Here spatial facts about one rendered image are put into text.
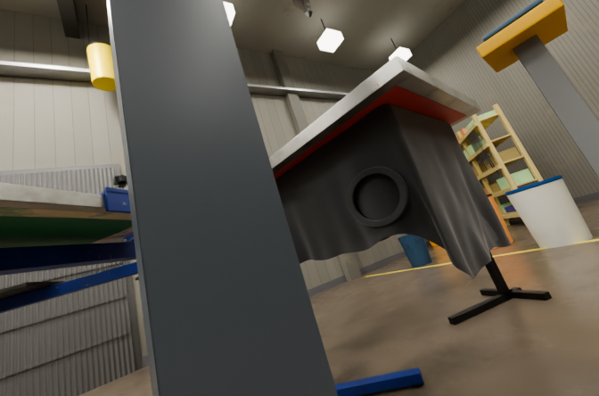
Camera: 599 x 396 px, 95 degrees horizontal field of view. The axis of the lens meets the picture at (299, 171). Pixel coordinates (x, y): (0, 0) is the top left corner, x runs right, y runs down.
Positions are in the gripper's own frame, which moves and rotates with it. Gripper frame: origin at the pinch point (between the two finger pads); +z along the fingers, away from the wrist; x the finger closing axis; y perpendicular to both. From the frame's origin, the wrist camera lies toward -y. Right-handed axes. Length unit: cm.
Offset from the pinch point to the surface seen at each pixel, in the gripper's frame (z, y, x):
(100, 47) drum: -329, 59, -370
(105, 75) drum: -277, 56, -372
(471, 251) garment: 79, -13, 4
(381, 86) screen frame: 40.8, 7.1, 12.8
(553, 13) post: 44, -9, 38
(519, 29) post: 43, -8, 33
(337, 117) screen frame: 40.4, 9.5, 0.3
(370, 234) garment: 69, 3, -9
